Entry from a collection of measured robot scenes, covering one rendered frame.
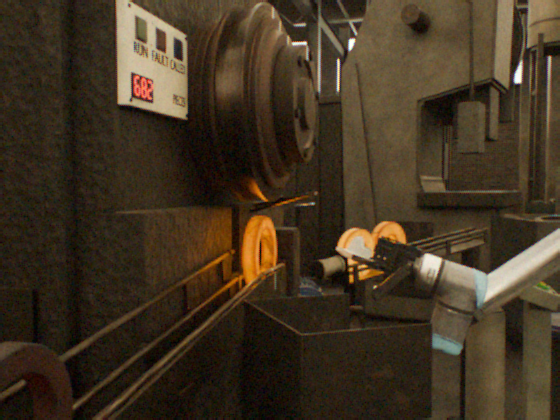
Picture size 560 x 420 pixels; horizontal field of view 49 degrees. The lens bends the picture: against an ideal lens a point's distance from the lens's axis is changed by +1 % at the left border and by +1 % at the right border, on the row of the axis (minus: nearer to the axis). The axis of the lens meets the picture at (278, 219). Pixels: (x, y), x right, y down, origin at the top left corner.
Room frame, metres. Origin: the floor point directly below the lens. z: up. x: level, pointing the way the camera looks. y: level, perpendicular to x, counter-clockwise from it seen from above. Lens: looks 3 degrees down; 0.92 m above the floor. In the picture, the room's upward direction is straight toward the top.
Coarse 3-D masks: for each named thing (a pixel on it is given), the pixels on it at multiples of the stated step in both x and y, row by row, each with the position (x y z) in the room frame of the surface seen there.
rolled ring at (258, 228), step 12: (264, 216) 1.48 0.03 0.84; (252, 228) 1.43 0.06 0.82; (264, 228) 1.47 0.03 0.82; (252, 240) 1.41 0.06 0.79; (264, 240) 1.55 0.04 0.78; (276, 240) 1.57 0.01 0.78; (252, 252) 1.40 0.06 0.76; (264, 252) 1.55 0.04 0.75; (276, 252) 1.57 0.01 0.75; (252, 264) 1.40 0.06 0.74; (264, 264) 1.54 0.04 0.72; (252, 276) 1.42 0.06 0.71; (264, 276) 1.50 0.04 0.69
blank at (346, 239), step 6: (354, 228) 1.94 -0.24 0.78; (348, 234) 1.89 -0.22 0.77; (354, 234) 1.90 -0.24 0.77; (360, 234) 1.92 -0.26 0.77; (366, 234) 1.94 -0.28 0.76; (342, 240) 1.89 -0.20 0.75; (348, 240) 1.88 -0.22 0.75; (366, 240) 1.94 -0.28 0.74; (372, 240) 1.96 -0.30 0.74; (342, 246) 1.88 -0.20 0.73; (348, 246) 1.88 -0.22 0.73; (366, 246) 1.94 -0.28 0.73; (372, 246) 1.96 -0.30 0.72; (372, 252) 1.96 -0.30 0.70; (366, 270) 1.94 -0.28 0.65; (360, 276) 1.92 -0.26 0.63
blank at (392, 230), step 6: (384, 222) 2.02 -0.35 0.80; (390, 222) 2.02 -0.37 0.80; (378, 228) 2.00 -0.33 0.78; (384, 228) 1.99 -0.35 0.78; (390, 228) 2.01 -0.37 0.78; (396, 228) 2.03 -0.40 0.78; (372, 234) 1.99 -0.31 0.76; (378, 234) 1.98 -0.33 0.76; (384, 234) 1.99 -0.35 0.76; (390, 234) 2.01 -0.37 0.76; (396, 234) 2.03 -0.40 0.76; (402, 234) 2.05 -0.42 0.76; (390, 240) 2.06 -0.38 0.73; (396, 240) 2.04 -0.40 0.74; (402, 240) 2.05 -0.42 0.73
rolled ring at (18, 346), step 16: (0, 352) 0.60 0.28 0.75; (16, 352) 0.61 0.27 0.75; (32, 352) 0.64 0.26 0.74; (48, 352) 0.66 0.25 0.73; (0, 368) 0.59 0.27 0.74; (16, 368) 0.61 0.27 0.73; (32, 368) 0.64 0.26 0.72; (48, 368) 0.66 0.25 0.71; (64, 368) 0.69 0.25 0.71; (0, 384) 0.59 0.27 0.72; (32, 384) 0.67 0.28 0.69; (48, 384) 0.67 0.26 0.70; (64, 384) 0.69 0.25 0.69; (32, 400) 0.69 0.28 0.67; (48, 400) 0.68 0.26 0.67; (64, 400) 0.69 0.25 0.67; (48, 416) 0.68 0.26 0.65; (64, 416) 0.69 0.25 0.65
